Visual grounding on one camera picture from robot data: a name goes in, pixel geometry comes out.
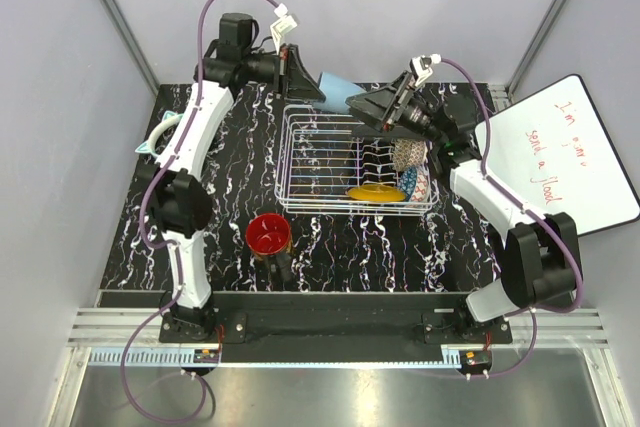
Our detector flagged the purple cable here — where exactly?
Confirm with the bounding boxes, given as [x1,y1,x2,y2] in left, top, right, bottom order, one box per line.
[121,0,286,421]
[434,56,585,381]

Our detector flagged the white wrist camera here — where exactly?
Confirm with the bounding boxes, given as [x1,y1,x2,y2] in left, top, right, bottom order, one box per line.
[270,3,299,53]
[409,54,442,89]

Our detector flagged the teal cat-ear headphones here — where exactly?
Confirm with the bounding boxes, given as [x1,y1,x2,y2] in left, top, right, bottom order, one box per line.
[135,111,182,158]

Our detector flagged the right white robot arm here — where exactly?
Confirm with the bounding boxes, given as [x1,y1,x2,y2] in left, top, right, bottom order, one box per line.
[345,72,583,344]

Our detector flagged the yellow brown-rimmed bowl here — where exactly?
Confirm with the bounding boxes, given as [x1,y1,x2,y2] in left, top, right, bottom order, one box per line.
[347,183,406,203]

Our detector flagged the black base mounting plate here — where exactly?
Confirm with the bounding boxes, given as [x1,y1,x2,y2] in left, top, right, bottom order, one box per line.
[159,292,512,346]

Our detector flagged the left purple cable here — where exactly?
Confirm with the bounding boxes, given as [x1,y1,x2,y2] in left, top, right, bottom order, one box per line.
[121,0,286,421]

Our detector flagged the black floral square plate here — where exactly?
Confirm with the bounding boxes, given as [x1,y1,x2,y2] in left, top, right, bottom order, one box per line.
[351,124,424,141]

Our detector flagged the white wire dish rack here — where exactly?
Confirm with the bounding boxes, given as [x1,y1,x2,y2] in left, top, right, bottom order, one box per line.
[275,105,438,216]

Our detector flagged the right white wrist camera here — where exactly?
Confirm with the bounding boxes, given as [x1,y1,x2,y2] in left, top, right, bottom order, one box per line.
[409,54,442,89]

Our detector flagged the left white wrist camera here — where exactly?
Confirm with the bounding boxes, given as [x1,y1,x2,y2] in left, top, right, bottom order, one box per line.
[270,3,299,53]

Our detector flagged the blue patterned bowl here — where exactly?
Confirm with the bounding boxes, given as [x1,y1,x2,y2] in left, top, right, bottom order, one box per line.
[397,165,429,203]

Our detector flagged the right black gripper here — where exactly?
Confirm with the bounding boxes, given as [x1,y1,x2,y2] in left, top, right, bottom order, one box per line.
[346,72,446,147]

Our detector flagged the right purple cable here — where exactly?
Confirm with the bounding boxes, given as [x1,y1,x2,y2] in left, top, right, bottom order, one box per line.
[434,56,585,381]

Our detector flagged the red black mug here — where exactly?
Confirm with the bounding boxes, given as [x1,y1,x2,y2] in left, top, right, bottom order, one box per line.
[245,213,294,283]

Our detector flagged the light blue cup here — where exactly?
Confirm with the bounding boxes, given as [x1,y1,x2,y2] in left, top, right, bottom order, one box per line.
[311,72,365,115]

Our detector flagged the white whiteboard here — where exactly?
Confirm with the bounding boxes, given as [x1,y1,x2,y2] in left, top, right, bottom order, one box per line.
[475,74,639,235]

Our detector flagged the red patterned white bowl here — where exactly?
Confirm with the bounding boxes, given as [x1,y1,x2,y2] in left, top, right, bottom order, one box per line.
[392,139,428,172]

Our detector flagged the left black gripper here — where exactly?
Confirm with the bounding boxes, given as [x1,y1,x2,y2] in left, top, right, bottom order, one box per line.
[242,44,326,102]

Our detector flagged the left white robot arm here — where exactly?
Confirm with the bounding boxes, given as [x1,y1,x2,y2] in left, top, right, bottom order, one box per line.
[140,4,326,343]

